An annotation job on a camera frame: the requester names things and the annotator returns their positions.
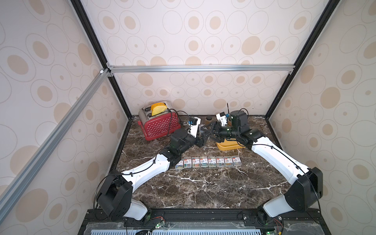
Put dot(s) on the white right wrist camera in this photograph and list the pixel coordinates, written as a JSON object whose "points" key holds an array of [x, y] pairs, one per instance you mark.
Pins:
{"points": [[224, 118]]}

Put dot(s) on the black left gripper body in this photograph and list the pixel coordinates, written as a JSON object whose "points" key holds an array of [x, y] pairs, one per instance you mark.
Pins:
{"points": [[189, 140]]}

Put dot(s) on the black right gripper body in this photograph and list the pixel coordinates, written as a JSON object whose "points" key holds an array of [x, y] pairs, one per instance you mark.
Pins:
{"points": [[217, 129]]}

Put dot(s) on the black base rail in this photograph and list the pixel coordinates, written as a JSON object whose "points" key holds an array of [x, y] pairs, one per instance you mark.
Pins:
{"points": [[206, 222]]}

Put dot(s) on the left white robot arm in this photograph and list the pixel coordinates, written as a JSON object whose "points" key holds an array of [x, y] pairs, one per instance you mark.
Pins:
{"points": [[116, 189]]}

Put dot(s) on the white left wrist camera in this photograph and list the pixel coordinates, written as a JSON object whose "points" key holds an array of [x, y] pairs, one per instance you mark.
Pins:
{"points": [[194, 123]]}

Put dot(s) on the red polka dot toaster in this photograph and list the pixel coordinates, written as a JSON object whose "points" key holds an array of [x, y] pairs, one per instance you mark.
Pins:
{"points": [[160, 125]]}

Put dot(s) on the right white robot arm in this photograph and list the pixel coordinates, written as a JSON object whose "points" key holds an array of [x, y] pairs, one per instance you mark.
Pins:
{"points": [[306, 183]]}

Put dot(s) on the left cinnamon spice bottle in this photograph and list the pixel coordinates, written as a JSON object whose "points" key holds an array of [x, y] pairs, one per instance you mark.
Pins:
{"points": [[208, 119]]}

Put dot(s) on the yellow plastic storage tray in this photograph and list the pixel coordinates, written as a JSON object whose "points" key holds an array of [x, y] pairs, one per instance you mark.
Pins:
{"points": [[228, 145]]}

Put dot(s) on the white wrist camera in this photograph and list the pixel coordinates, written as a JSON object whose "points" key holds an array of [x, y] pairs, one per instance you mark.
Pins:
{"points": [[194, 123], [224, 118]]}

